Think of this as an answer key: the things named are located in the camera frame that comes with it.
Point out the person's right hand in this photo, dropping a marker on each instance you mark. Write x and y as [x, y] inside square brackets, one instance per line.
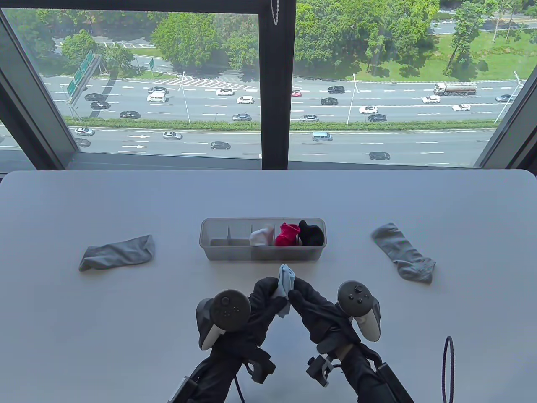
[319, 315]

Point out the person's left hand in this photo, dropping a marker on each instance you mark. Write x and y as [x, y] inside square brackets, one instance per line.
[260, 319]

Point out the grey hand controller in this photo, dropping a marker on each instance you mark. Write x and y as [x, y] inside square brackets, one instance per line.
[356, 298]
[230, 308]

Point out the black sock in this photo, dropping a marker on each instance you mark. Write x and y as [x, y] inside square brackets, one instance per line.
[308, 228]
[315, 239]

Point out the white sock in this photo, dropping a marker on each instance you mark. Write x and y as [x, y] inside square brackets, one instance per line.
[268, 233]
[256, 238]

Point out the grey sock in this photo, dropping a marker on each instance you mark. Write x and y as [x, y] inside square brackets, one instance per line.
[117, 252]
[398, 249]

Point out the black right forearm module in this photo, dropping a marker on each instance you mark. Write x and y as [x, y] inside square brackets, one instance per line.
[394, 384]

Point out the black left forearm module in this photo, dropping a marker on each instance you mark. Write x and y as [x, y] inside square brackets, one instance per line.
[182, 390]

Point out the clear plastic divided organizer box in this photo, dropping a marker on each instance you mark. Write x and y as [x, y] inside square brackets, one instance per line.
[235, 252]

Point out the green road sign gantry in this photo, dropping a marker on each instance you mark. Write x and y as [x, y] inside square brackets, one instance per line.
[79, 73]

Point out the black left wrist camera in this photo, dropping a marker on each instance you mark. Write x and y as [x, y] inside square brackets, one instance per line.
[262, 367]

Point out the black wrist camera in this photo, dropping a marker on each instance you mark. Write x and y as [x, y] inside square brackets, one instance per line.
[262, 367]
[321, 369]

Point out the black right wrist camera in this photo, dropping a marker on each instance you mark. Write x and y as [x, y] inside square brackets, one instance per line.
[321, 369]

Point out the dark window frame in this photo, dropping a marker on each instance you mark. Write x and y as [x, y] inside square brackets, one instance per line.
[275, 84]

